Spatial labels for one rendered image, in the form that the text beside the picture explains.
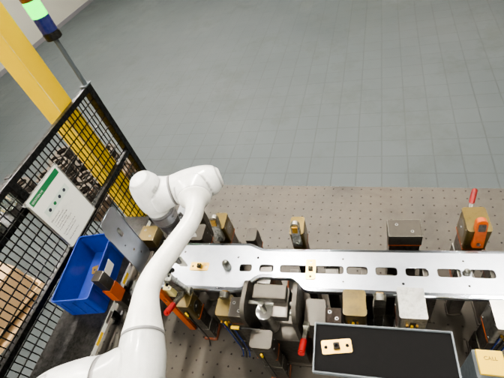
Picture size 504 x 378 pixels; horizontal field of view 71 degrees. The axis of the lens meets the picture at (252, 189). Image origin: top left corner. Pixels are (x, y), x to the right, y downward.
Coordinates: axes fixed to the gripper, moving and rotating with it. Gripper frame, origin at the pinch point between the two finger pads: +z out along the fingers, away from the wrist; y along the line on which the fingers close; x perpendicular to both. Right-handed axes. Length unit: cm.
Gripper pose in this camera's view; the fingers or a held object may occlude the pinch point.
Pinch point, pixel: (187, 249)
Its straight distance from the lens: 143.3
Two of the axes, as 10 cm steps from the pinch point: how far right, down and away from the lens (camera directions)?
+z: 2.4, 6.6, 7.1
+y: 1.6, -7.5, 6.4
